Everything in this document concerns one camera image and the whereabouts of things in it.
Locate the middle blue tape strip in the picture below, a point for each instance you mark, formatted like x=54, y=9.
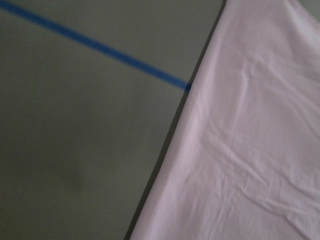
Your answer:
x=94, y=44

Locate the pink Snoopy shirt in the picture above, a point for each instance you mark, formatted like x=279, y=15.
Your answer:
x=244, y=160

